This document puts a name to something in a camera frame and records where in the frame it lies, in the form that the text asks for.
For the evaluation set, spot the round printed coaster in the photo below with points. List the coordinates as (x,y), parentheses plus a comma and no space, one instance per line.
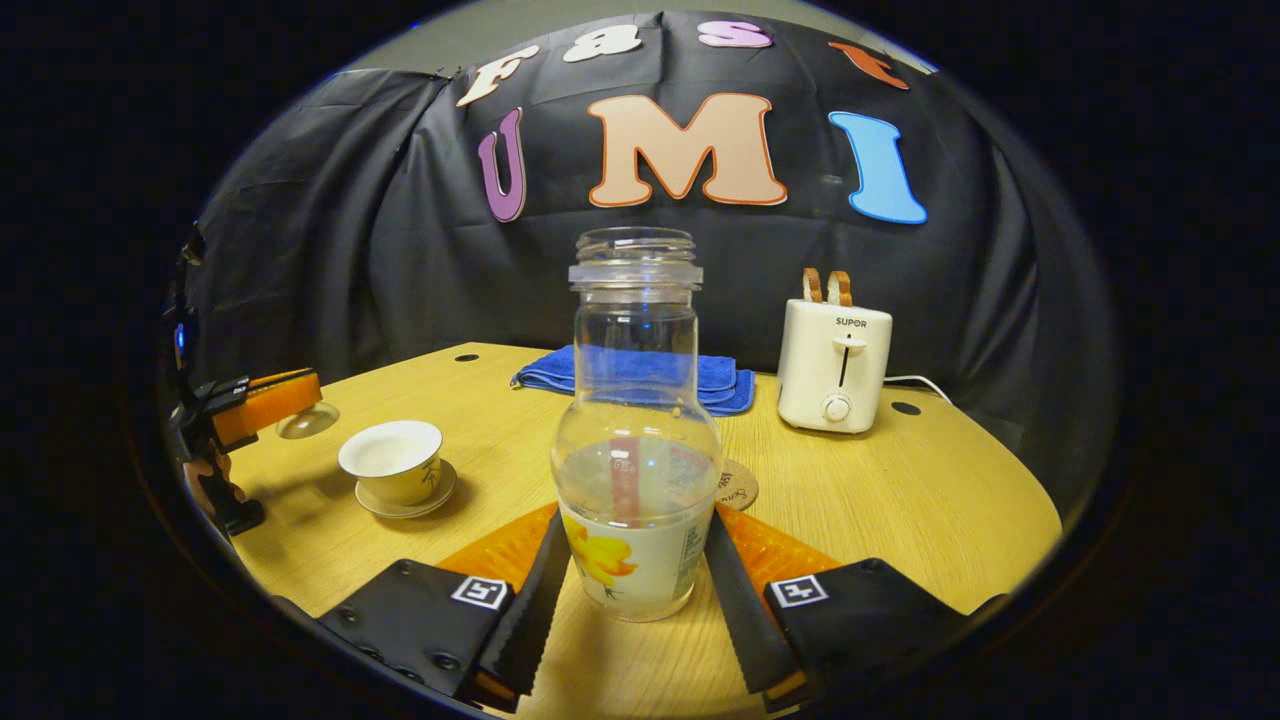
(742,488)

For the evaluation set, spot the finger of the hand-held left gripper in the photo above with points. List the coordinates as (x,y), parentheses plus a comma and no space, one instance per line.
(285,375)
(270,410)

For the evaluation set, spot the cream ceramic saucer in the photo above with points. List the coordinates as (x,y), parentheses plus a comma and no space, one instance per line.
(442,495)

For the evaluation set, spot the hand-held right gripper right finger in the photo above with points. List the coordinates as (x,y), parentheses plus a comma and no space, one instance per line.
(740,620)

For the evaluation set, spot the clear water bottle yellow label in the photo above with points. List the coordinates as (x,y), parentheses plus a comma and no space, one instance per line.
(635,580)

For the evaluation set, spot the black backdrop cloth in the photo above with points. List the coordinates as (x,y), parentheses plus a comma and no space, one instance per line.
(400,250)

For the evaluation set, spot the white toaster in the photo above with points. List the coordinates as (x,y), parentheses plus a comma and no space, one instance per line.
(830,370)

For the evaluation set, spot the toast bread slice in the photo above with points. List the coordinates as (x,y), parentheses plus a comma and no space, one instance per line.
(812,285)
(840,289)

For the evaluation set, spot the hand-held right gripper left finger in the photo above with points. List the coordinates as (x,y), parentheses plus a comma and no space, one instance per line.
(520,630)

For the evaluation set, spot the folded blue towel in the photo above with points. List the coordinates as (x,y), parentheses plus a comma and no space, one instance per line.
(730,385)

